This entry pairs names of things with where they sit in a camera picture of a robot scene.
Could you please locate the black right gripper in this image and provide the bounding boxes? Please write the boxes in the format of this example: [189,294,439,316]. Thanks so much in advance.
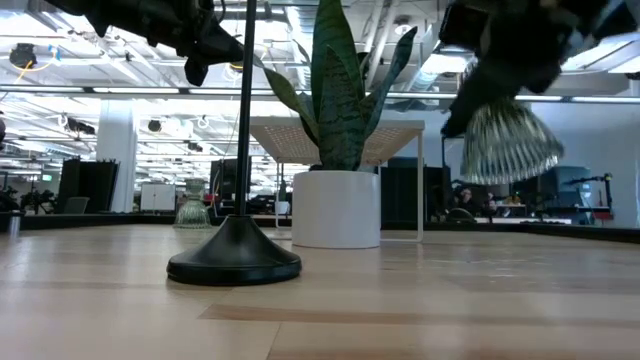
[438,0,576,139]

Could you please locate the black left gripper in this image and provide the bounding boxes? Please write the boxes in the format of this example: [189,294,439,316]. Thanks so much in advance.
[169,0,246,87]

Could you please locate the clear ribbed glass vase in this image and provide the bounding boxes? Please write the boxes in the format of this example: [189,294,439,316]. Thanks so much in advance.
[459,97,566,186]

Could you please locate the black candlestick holder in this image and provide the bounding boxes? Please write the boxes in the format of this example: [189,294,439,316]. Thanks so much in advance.
[166,0,303,288]

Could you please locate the green ribbed glass candle holder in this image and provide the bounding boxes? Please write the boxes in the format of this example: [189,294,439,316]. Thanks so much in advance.
[173,178,213,231]

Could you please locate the white perforated metal shelf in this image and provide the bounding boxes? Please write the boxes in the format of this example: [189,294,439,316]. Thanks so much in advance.
[248,117,426,244]

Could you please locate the person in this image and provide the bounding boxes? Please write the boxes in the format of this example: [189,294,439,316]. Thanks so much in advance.
[458,187,482,214]

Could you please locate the black low partition cabinet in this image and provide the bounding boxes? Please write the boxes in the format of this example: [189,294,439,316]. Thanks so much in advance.
[379,157,454,231]

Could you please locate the black display screen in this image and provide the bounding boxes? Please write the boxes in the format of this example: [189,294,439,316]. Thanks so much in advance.
[209,157,253,202]

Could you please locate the black computer monitors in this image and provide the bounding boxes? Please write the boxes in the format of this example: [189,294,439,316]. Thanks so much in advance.
[512,165,592,211]

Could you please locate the green snake plant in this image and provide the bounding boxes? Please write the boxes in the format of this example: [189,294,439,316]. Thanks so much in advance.
[252,0,419,172]

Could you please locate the white building column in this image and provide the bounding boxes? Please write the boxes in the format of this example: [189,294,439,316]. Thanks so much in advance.
[95,99,138,214]

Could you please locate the white office cabinet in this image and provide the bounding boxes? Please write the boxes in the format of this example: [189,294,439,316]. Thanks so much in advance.
[139,183,177,212]

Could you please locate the white round plant pot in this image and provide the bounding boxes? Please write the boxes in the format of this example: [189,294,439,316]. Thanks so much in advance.
[291,169,382,250]

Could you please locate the black office cabinet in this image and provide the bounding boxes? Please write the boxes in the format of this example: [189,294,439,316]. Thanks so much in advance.
[57,158,120,214]

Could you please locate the silver ventilation duct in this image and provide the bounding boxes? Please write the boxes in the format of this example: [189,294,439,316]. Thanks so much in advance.
[399,0,454,94]

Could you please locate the black ceiling cable reel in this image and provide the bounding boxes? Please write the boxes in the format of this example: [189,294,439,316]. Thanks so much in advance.
[8,42,39,70]

